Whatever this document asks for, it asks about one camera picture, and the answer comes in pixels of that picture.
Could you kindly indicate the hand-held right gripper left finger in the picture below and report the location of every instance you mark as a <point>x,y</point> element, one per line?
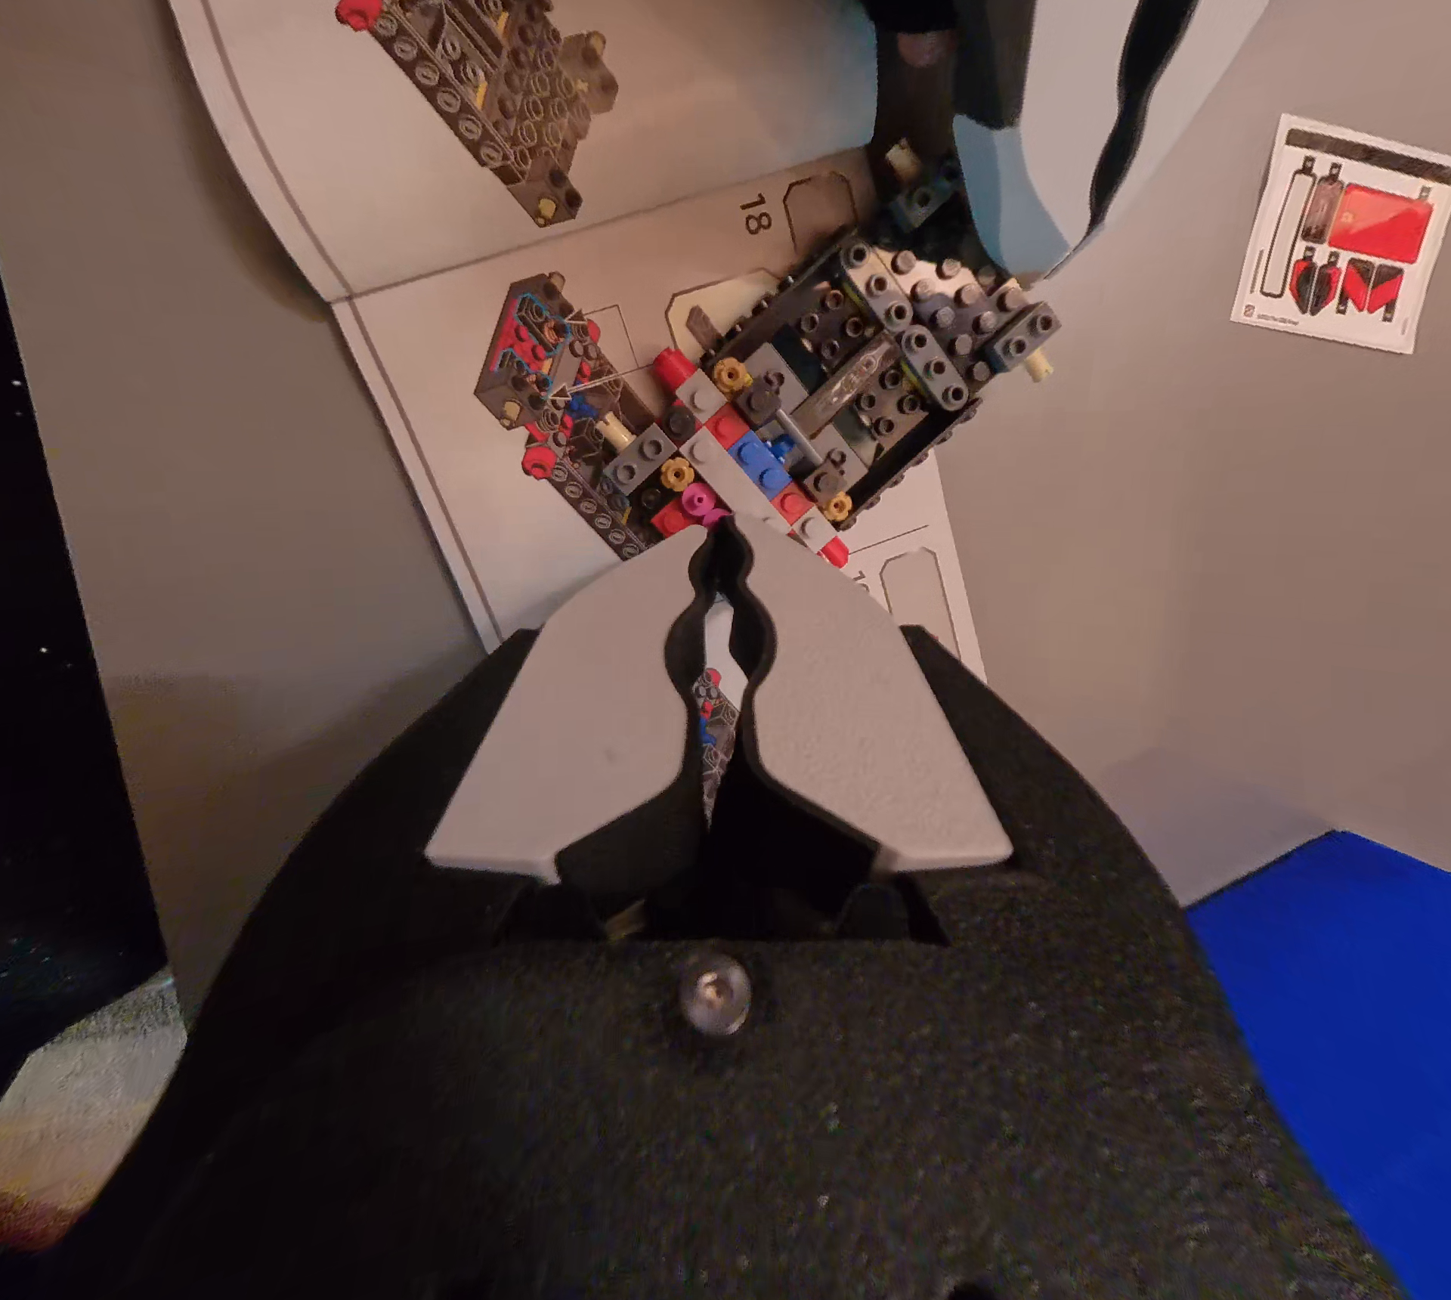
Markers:
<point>567,733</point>

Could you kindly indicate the lego sticker sheet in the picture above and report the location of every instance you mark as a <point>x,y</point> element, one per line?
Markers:
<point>1377,228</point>

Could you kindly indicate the pink round lego stud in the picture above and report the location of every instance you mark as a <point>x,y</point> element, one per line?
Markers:
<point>697,500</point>

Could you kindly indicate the lego instruction booklet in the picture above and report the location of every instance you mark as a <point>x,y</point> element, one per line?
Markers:
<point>680,18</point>

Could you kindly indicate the lego car chassis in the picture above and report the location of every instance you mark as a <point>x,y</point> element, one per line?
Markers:
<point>884,393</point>

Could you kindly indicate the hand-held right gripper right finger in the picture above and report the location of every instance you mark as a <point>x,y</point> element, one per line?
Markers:
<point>861,733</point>

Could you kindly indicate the blue plastic bin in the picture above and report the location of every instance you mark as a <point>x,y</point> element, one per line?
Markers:
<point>1338,982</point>

